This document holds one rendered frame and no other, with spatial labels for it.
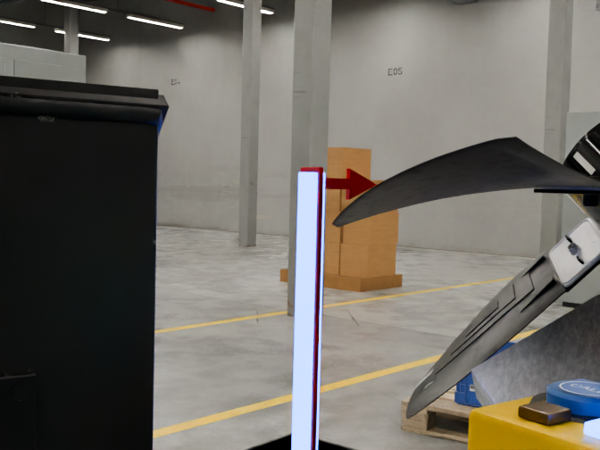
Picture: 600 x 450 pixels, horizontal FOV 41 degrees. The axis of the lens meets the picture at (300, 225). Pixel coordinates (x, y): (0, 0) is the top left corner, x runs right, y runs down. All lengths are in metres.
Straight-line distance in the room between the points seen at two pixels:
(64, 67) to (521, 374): 6.80
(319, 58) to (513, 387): 6.41
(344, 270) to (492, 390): 8.41
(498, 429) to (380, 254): 8.78
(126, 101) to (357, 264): 8.59
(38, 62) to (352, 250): 3.93
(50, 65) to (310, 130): 2.28
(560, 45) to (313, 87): 5.09
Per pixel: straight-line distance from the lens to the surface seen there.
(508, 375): 0.79
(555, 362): 0.80
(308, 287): 0.60
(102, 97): 0.49
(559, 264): 0.96
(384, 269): 9.25
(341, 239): 9.23
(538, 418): 0.40
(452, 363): 0.97
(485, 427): 0.41
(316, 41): 7.10
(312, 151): 6.99
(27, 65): 7.23
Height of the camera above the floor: 1.18
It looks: 3 degrees down
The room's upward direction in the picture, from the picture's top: 1 degrees clockwise
